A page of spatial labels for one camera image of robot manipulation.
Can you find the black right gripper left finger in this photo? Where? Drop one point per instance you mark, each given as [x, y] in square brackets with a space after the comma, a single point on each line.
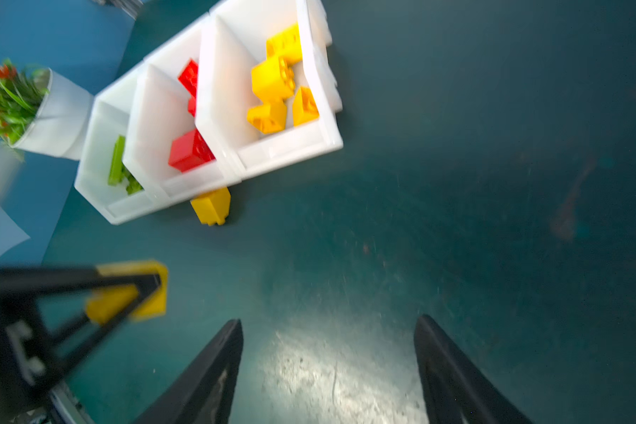
[204, 392]

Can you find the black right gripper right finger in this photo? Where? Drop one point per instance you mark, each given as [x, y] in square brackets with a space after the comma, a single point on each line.
[454, 390]

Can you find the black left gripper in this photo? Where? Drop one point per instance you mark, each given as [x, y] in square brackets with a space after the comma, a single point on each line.
[29, 364]

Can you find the small yellow lego front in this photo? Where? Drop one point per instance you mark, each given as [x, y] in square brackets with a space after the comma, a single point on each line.
[105, 303]

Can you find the green lego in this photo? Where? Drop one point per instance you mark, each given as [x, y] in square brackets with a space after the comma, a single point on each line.
[118, 173]

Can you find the yellow lego pair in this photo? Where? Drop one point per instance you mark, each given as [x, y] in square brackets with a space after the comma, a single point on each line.
[214, 207]

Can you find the red lego brick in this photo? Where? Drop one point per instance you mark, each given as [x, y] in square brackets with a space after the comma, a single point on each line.
[189, 151]
[189, 80]

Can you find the small orange lego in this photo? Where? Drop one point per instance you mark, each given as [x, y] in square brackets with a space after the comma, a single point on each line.
[304, 107]

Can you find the yellow tall lego brick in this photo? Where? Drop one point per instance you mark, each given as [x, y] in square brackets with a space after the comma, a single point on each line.
[273, 80]

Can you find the yellow sloped lego brick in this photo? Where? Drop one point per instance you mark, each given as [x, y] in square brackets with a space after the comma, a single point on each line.
[268, 118]

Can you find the orange lego brick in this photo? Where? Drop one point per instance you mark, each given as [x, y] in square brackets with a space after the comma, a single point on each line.
[286, 44]

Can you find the potted artificial flower plant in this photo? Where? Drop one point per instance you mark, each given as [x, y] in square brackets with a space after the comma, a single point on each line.
[42, 112]

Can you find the white three-compartment bin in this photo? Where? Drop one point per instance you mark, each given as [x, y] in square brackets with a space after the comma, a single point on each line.
[148, 105]

